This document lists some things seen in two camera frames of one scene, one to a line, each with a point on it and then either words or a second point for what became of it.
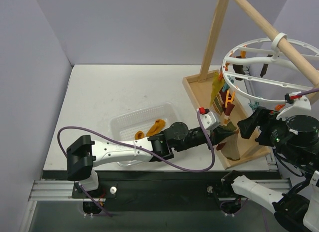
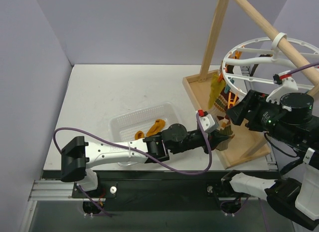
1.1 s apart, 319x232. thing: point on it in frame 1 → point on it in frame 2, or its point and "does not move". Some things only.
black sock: x=239 y=68 → x=230 y=69
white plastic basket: x=127 y=124 does not move
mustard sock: x=157 y=127 does not move
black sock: x=265 y=67 → x=254 y=68
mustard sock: x=139 y=135 does not move
